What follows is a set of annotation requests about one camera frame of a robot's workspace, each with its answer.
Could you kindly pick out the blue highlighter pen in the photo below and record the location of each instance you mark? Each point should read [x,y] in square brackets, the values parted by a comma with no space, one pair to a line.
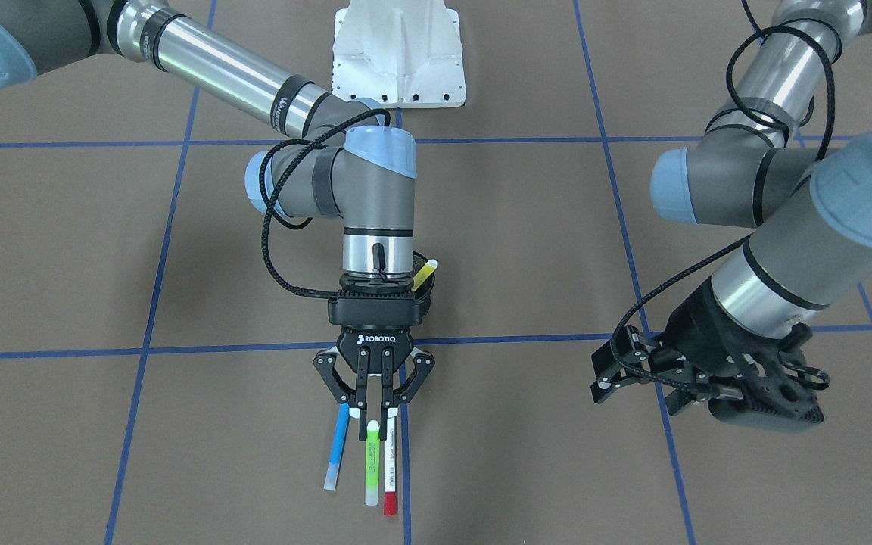
[337,447]

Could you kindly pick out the white marker with red cap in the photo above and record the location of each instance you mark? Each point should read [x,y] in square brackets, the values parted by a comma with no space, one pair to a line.
[390,472]

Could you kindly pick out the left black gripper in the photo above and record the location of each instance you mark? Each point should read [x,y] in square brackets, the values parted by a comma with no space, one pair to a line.
[697,322]

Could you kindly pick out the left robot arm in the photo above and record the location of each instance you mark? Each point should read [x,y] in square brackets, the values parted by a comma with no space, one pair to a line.
[765,163]

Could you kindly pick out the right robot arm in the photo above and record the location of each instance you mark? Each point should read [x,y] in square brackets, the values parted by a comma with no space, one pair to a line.
[338,160]

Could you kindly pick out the green highlighter pen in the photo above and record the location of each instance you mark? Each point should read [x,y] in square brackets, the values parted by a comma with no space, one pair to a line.
[373,463]

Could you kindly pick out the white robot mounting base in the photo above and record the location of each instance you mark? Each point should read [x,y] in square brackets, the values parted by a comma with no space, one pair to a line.
[406,54]

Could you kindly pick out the black mesh pen cup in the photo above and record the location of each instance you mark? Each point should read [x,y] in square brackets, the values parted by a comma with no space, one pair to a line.
[422,298]

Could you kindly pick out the yellow highlighter pen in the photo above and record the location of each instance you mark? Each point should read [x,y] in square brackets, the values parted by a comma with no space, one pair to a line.
[427,269]

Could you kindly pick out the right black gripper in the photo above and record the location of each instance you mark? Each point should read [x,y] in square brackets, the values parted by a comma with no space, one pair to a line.
[374,342]

